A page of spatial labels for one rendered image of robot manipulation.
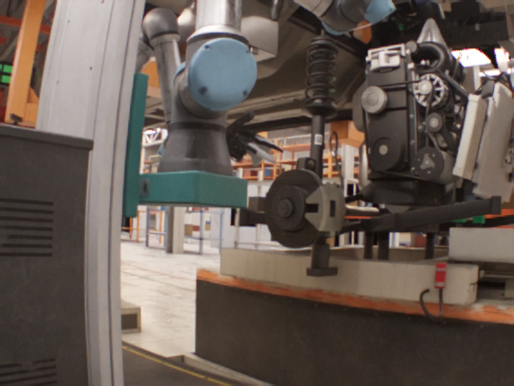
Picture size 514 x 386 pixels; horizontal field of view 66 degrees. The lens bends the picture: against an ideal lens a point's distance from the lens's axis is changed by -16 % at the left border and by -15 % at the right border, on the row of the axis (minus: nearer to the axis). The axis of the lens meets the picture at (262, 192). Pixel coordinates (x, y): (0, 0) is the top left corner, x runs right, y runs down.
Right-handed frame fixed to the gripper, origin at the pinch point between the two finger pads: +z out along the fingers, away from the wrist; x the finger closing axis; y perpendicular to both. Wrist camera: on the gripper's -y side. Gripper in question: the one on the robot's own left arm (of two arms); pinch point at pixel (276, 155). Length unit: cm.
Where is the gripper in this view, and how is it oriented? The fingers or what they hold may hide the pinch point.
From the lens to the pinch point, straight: 144.9
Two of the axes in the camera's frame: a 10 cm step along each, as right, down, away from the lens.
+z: 8.9, 4.5, -0.7
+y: -3.6, 7.9, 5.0
